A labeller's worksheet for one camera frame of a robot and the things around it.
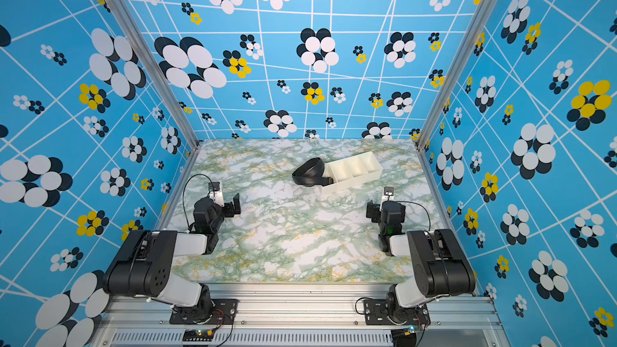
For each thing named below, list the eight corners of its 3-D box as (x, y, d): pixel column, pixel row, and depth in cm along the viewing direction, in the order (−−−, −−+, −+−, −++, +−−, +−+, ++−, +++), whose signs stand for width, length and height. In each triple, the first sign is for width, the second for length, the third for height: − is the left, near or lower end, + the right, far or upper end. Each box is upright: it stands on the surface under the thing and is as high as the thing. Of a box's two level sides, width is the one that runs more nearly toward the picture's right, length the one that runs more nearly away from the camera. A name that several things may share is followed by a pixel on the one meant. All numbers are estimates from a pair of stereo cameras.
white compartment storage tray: (324, 196, 103) (325, 189, 98) (314, 173, 111) (314, 165, 106) (382, 179, 108) (385, 171, 104) (369, 158, 117) (371, 150, 112)
